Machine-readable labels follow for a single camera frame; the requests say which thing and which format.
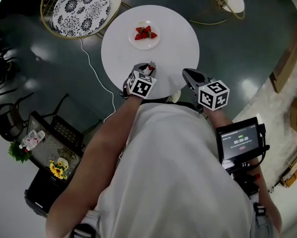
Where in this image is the person's left shoe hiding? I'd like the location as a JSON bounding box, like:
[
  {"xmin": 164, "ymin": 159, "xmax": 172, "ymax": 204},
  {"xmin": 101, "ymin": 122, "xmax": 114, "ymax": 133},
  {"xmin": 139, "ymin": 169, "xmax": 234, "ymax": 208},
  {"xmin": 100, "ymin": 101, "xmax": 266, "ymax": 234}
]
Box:
[{"xmin": 166, "ymin": 90, "xmax": 182, "ymax": 103}]

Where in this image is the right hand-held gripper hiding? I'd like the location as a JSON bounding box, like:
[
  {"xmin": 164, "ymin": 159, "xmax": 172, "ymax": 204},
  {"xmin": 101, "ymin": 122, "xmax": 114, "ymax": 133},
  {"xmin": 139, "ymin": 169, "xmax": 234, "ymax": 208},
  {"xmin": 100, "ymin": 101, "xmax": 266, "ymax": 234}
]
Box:
[{"xmin": 182, "ymin": 68, "xmax": 230, "ymax": 114}]

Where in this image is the person's right forearm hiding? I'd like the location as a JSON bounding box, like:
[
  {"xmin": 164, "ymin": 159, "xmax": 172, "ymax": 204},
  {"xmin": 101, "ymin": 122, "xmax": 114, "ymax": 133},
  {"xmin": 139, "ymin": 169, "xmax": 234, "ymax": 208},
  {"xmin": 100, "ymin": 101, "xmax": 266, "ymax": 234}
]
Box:
[{"xmin": 204, "ymin": 107, "xmax": 283, "ymax": 235}]

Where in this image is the round floral cushion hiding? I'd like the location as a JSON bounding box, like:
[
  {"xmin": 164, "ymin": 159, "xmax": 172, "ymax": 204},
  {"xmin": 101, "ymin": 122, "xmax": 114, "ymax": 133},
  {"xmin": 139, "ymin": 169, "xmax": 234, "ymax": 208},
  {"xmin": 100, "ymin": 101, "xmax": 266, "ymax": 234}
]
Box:
[{"xmin": 51, "ymin": 0, "xmax": 112, "ymax": 38}]

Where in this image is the black round chair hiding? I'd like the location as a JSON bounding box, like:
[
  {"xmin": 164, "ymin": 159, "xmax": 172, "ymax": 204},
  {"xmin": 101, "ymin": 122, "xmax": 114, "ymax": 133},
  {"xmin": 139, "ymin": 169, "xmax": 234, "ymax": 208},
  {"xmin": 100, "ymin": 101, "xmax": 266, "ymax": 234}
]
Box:
[{"xmin": 0, "ymin": 92, "xmax": 35, "ymax": 143}]

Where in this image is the white low platform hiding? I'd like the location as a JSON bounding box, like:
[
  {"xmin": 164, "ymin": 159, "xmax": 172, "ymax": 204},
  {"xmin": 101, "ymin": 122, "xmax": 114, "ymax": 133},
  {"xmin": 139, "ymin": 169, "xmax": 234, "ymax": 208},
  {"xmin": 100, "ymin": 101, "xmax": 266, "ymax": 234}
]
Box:
[{"xmin": 268, "ymin": 179, "xmax": 297, "ymax": 238}]

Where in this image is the clear plastic bottle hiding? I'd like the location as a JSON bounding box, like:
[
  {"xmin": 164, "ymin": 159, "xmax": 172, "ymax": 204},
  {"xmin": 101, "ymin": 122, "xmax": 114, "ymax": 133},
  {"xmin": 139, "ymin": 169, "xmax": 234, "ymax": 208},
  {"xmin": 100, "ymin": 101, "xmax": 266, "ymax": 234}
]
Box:
[
  {"xmin": 18, "ymin": 137, "xmax": 40, "ymax": 151},
  {"xmin": 26, "ymin": 129, "xmax": 46, "ymax": 146}
]

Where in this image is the white round table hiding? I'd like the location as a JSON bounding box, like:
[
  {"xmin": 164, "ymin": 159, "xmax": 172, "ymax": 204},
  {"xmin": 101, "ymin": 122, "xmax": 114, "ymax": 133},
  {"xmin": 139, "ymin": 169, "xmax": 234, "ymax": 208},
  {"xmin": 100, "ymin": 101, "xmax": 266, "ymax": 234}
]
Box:
[{"xmin": 100, "ymin": 4, "xmax": 200, "ymax": 100}]

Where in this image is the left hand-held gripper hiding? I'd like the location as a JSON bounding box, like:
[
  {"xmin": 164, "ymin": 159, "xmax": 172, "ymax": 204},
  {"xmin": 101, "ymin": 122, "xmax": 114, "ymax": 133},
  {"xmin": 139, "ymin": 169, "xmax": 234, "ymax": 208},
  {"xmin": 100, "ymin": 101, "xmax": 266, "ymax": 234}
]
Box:
[{"xmin": 122, "ymin": 61, "xmax": 158, "ymax": 99}]

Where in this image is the sunflower bouquet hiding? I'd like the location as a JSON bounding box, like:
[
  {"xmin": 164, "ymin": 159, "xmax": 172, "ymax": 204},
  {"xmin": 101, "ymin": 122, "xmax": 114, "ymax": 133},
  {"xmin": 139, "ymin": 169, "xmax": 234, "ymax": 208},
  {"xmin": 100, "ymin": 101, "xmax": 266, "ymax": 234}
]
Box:
[{"xmin": 49, "ymin": 157, "xmax": 70, "ymax": 180}]

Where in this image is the person's left forearm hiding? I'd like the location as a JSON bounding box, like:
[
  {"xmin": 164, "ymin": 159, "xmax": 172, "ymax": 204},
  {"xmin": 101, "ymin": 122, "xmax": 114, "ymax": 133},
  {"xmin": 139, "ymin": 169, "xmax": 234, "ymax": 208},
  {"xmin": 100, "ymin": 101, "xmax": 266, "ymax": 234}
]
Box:
[{"xmin": 46, "ymin": 97, "xmax": 143, "ymax": 237}]

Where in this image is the white counter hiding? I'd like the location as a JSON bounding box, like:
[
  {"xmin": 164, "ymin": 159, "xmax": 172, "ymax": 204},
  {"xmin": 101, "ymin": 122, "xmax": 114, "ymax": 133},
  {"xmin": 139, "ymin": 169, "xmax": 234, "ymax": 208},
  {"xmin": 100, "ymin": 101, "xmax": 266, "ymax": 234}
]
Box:
[{"xmin": 0, "ymin": 108, "xmax": 50, "ymax": 238}]

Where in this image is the white plate of strawberries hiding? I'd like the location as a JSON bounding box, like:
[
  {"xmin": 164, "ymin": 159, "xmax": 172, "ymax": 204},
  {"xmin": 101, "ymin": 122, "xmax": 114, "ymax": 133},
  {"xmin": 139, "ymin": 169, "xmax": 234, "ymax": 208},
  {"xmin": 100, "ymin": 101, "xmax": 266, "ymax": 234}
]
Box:
[{"xmin": 128, "ymin": 20, "xmax": 162, "ymax": 51}]

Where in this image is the person's white shirt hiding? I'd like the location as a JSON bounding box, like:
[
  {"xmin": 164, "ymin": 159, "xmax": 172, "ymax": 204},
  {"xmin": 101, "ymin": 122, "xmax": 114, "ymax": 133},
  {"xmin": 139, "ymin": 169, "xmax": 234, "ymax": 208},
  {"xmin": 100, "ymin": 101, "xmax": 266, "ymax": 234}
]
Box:
[{"xmin": 93, "ymin": 102, "xmax": 253, "ymax": 238}]

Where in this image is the black case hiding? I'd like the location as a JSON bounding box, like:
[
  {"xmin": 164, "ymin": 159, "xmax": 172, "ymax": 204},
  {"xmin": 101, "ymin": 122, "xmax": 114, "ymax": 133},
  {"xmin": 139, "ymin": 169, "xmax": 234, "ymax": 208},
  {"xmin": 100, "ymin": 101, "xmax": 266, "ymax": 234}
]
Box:
[{"xmin": 24, "ymin": 167, "xmax": 73, "ymax": 218}]

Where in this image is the white floor cable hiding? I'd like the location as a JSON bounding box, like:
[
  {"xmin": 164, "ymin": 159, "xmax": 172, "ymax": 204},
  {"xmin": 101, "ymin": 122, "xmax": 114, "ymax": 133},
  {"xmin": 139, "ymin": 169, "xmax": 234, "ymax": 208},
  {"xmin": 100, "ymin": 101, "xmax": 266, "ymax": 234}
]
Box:
[{"xmin": 79, "ymin": 38, "xmax": 117, "ymax": 123}]

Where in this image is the black wrist-mounted screen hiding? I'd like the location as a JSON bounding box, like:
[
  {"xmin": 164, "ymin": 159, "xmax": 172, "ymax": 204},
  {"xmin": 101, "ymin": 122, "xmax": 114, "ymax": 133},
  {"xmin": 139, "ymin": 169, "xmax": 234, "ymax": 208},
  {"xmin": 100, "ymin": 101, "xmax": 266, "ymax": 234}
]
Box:
[{"xmin": 215, "ymin": 117, "xmax": 270, "ymax": 174}]

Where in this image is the black wicker side table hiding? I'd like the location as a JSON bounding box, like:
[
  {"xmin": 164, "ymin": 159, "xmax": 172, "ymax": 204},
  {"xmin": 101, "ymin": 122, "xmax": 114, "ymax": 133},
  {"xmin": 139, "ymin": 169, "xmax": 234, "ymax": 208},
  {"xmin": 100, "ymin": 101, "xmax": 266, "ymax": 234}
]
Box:
[{"xmin": 28, "ymin": 93, "xmax": 103, "ymax": 183}]

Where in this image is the green potted plant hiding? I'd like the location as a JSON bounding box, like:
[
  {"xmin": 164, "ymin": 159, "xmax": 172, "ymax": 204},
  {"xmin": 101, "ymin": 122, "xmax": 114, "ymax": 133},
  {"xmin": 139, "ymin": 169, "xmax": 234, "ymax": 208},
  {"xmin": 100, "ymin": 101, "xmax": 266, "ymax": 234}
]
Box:
[{"xmin": 7, "ymin": 142, "xmax": 32, "ymax": 164}]

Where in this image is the stack of wooden slats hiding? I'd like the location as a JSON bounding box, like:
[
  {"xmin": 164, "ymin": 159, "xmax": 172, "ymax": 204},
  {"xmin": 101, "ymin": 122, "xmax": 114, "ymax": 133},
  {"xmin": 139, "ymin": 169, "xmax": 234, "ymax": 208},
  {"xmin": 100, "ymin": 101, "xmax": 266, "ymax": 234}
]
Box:
[{"xmin": 279, "ymin": 146, "xmax": 297, "ymax": 188}]

